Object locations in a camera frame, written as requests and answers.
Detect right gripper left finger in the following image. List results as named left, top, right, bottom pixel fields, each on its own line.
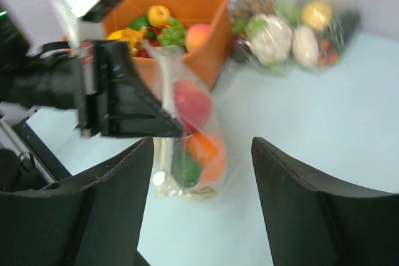
left=1, top=138, right=154, bottom=265

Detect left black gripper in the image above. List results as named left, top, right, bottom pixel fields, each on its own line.
left=0, top=40, right=185, bottom=139

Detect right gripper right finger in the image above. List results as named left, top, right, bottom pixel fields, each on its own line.
left=251, top=137, right=398, bottom=265

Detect red fake apple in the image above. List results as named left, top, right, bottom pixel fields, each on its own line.
left=173, top=80, right=213, bottom=135

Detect green fake cucumber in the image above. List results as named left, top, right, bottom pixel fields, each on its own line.
left=171, top=146, right=202, bottom=188

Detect zip bag of fruit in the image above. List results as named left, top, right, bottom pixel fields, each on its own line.
left=144, top=42, right=228, bottom=201

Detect fake orange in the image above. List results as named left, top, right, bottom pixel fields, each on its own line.
left=186, top=132, right=228, bottom=184

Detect green fake grapes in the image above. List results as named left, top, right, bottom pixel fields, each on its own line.
left=156, top=17, right=186, bottom=47

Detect green fake bell pepper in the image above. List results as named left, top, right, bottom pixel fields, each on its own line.
left=128, top=14, right=150, bottom=31

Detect fake peach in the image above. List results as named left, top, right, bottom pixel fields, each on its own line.
left=185, top=23, right=211, bottom=52

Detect zip bag of vegetables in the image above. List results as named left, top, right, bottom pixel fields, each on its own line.
left=229, top=0, right=362, bottom=75

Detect orange plastic bin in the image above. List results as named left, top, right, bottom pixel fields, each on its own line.
left=103, top=0, right=231, bottom=89

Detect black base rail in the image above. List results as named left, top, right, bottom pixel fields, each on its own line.
left=1, top=114, right=71, bottom=192

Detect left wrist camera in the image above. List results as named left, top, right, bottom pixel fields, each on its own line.
left=51, top=0, right=123, bottom=49

